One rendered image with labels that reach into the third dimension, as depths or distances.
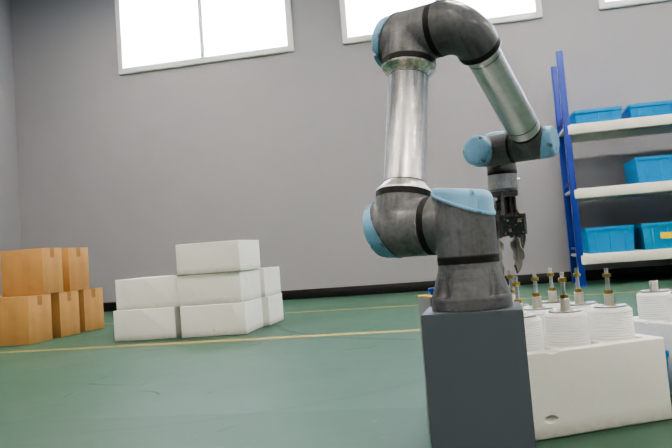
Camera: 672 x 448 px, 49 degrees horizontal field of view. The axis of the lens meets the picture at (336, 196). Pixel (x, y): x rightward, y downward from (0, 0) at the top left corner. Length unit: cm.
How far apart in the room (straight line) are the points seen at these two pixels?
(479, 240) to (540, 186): 564
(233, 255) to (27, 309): 142
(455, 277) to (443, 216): 11
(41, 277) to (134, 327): 86
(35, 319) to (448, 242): 394
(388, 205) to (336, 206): 569
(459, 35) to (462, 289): 52
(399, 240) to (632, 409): 67
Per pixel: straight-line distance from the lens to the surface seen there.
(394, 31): 159
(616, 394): 176
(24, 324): 502
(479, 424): 137
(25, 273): 518
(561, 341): 172
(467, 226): 136
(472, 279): 136
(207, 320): 435
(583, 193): 627
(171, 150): 773
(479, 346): 134
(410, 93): 153
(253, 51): 755
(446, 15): 154
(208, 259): 433
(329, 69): 733
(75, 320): 543
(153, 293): 450
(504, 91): 165
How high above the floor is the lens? 42
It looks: 4 degrees up
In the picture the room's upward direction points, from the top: 4 degrees counter-clockwise
